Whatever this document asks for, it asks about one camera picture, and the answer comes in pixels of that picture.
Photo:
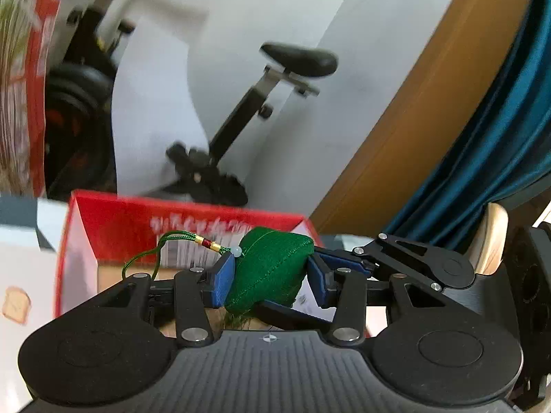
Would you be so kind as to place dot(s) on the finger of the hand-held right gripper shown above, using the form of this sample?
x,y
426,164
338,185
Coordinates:
x,y
344,260
292,312

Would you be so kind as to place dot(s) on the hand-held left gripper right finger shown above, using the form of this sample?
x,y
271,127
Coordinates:
x,y
317,285

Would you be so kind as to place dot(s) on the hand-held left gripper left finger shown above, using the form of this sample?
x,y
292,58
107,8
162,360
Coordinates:
x,y
219,282

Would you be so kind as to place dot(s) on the red strawberry print box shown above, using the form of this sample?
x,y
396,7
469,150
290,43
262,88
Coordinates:
x,y
129,211

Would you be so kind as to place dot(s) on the cream padded chair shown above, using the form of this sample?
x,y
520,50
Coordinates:
x,y
493,232

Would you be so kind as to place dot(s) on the teal curtain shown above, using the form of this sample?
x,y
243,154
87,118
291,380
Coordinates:
x,y
495,137

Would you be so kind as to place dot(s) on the black exercise bike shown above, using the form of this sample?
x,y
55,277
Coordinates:
x,y
224,133

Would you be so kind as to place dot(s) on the wooden door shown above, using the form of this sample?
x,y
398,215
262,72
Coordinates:
x,y
409,116

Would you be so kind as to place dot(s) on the red plant print backdrop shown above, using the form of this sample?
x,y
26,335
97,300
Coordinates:
x,y
38,94

